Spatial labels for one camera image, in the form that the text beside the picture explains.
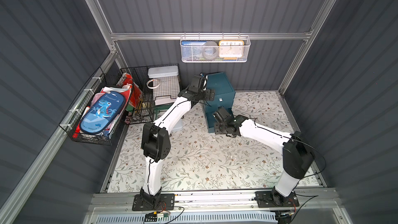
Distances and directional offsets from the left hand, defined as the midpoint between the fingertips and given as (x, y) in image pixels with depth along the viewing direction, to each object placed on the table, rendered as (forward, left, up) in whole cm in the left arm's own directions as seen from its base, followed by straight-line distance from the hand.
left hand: (210, 92), depth 90 cm
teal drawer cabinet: (+1, -9, -4) cm, 10 cm away
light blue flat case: (-10, +20, -20) cm, 30 cm away
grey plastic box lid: (+22, +31, 0) cm, 38 cm away
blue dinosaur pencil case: (-24, +47, +12) cm, 54 cm away
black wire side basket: (-5, +57, +12) cm, 58 cm away
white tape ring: (+13, +37, -2) cm, 40 cm away
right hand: (-16, -6, -11) cm, 20 cm away
